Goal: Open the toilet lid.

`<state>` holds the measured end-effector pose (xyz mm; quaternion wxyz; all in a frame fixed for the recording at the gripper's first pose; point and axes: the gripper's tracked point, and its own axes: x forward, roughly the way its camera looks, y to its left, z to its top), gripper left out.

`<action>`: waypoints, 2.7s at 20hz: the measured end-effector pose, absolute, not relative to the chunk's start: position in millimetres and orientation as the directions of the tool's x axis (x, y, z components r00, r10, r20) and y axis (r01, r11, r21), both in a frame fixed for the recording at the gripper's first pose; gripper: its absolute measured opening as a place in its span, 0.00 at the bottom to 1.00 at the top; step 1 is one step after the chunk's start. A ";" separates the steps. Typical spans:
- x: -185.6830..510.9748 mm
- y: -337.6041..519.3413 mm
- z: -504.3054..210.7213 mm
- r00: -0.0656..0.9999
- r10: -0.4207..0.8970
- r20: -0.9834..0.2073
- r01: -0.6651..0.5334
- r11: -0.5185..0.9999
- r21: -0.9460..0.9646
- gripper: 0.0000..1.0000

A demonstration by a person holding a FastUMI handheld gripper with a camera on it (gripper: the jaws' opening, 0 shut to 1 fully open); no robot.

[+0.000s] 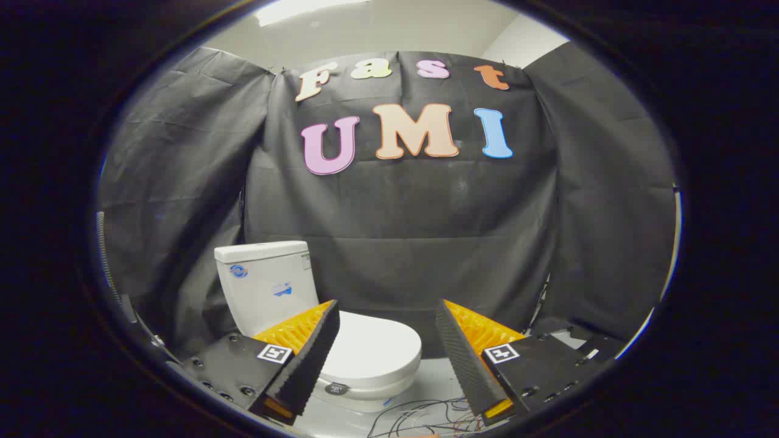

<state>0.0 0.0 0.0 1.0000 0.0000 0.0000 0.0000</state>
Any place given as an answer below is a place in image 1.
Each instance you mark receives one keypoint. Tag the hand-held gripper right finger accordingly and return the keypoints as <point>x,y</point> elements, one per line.
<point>462,365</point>

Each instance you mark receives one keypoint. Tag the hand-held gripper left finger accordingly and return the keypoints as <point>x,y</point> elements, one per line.
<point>307,365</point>

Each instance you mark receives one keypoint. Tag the white toilet lid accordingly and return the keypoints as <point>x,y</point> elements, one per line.
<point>377,350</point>

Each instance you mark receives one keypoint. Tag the white toilet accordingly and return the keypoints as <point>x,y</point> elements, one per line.
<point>261,292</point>

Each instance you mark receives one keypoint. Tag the black backdrop cloth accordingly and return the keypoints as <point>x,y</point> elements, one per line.
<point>414,213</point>

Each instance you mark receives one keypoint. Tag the ceiling light panel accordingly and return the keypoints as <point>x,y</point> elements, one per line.
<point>292,11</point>

